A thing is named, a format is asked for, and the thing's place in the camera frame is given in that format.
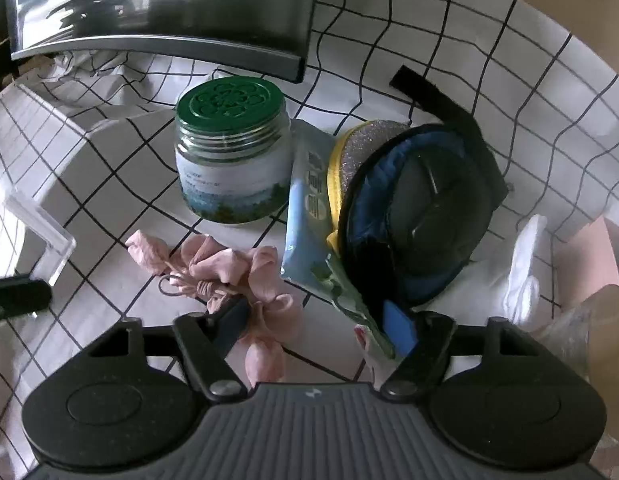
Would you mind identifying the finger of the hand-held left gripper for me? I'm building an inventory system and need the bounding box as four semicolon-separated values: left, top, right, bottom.
0;275;53;317

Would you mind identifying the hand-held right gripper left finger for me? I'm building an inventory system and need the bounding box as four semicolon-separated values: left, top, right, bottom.
87;296;251;403

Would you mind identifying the pink box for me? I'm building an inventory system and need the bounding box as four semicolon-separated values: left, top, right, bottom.
559;215;619;311

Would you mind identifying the black and blue pouch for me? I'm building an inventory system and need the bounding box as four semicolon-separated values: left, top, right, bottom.
337;65;509;311

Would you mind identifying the clear plastic container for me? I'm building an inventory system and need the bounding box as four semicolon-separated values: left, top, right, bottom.
534;285;619;391

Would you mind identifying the white cloth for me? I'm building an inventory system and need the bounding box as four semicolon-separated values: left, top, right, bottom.
503;214;550;328

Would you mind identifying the yellow sponge with grey scourer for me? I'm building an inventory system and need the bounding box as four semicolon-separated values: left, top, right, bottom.
325;119;415;251

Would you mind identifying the silver-framed glossy monitor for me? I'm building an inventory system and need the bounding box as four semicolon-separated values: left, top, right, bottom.
4;0;324;84

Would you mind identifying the pink fabric scrunchie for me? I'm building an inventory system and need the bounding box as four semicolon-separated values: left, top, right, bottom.
126;230;295;386

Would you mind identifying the green-lidded glass jar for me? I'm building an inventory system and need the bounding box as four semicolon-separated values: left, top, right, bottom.
174;76;294;226

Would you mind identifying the clear acrylic bracket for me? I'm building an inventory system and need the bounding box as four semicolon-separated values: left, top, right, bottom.
4;192;76;291

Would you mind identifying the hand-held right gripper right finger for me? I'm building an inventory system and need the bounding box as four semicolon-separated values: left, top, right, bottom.
377;300;533;403

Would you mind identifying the light blue wet wipes packet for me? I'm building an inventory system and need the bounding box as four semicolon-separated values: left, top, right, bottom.
280;122;395;358

